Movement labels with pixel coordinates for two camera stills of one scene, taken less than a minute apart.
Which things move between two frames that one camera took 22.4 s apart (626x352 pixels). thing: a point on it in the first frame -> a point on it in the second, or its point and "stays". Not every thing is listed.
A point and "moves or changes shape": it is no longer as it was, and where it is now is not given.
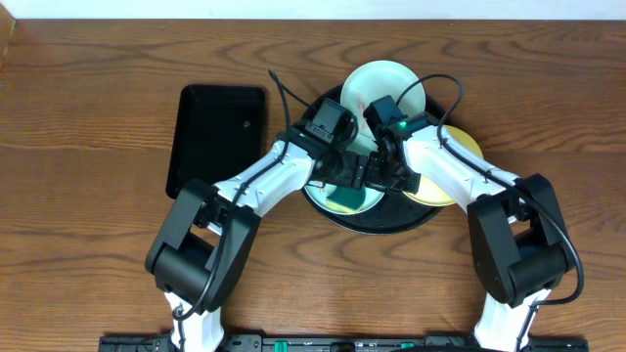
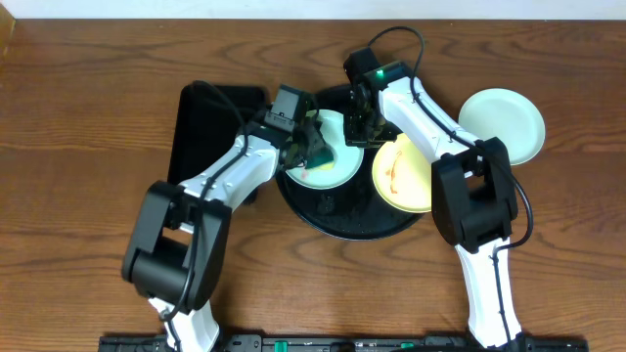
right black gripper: [373, 180] -> [353, 138]
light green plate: [376, 79] moves or changes shape
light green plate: [318, 194] moves or changes shape
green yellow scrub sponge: [347, 199] moves or changes shape
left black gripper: [356, 171] -> [309, 142]
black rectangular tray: [218, 133] stays
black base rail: [336, 343] stays
